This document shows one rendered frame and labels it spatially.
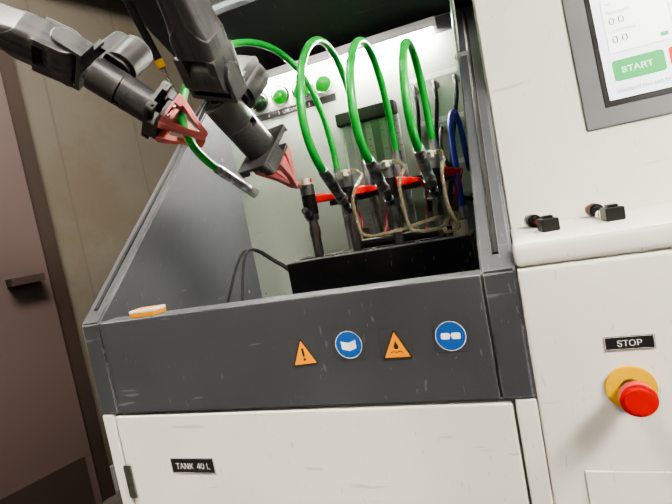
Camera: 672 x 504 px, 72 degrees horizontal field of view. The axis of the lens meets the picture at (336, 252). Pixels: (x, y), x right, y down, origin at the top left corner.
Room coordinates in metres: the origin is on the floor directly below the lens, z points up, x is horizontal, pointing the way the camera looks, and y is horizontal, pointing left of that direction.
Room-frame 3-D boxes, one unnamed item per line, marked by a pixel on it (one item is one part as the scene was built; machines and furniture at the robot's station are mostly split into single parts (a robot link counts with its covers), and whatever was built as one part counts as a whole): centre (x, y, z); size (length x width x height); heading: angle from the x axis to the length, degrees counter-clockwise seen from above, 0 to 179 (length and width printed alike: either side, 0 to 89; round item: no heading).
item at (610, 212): (0.64, -0.37, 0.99); 0.12 x 0.02 x 0.02; 163
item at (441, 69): (1.07, -0.29, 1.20); 0.13 x 0.03 x 0.31; 69
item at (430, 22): (1.16, -0.06, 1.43); 0.54 x 0.03 x 0.02; 69
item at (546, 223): (0.66, -0.29, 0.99); 0.12 x 0.02 x 0.02; 168
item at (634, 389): (0.49, -0.29, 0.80); 0.05 x 0.04 x 0.05; 69
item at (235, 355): (0.69, 0.12, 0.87); 0.62 x 0.04 x 0.16; 69
